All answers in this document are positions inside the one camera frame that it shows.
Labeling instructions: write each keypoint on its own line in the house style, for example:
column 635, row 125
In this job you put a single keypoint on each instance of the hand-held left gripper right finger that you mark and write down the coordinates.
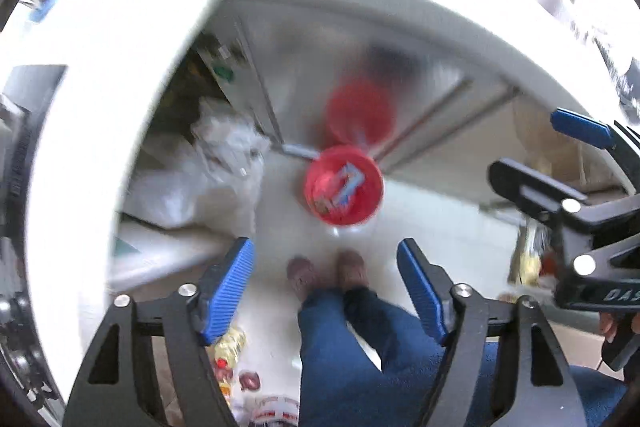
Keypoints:
column 422, row 292

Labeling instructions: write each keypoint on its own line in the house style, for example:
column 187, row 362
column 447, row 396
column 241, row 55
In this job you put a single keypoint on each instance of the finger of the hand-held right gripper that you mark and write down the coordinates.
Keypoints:
column 530, row 187
column 582, row 127

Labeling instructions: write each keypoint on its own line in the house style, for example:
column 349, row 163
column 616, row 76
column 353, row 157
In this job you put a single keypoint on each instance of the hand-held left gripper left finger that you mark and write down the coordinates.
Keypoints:
column 230, row 287

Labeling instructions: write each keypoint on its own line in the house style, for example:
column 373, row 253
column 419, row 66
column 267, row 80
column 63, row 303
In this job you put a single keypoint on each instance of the red plastic bin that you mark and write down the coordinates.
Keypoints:
column 330, row 207

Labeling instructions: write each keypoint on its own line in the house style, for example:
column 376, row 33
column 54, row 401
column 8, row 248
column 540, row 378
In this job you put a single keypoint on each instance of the person's right hand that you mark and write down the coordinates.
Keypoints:
column 608, row 326

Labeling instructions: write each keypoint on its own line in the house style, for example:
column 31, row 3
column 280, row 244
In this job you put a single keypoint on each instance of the brown paper bag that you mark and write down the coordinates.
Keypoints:
column 550, row 142

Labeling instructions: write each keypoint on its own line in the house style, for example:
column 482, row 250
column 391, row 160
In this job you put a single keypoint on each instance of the yellow oil bottle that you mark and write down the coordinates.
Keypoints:
column 231, row 347

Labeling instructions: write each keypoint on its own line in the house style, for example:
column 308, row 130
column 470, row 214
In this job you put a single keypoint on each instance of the person's left shoe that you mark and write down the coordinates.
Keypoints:
column 302, row 278

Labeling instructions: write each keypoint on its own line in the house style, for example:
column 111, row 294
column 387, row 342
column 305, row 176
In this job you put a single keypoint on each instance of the person's shoe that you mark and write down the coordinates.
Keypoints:
column 352, row 269
column 302, row 278

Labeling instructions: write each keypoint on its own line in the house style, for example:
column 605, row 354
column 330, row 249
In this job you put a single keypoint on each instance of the person's right shoe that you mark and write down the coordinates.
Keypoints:
column 352, row 269

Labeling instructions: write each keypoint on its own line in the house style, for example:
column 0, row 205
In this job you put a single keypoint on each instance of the red capped jar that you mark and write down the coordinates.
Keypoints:
column 250, row 380

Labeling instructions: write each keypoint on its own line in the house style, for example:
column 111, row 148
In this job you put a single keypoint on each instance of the white sack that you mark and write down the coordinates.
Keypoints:
column 170, row 197

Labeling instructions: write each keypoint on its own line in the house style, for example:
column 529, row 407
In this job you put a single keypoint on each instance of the person's left leg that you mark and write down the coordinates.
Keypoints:
column 325, row 357

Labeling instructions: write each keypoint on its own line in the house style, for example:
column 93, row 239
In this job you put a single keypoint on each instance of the blue white wrapper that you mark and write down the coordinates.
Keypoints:
column 350, row 182

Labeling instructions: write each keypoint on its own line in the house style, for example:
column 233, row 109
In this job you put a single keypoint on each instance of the white red labelled container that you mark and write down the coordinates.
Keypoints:
column 275, row 412

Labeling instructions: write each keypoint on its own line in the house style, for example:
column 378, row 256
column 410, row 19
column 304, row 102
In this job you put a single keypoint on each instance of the crumpled translucent plastic bag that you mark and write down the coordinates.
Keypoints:
column 227, row 142

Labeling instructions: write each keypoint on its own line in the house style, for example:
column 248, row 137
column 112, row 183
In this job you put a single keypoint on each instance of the stainless steel cabinet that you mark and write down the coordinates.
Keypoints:
column 310, row 57

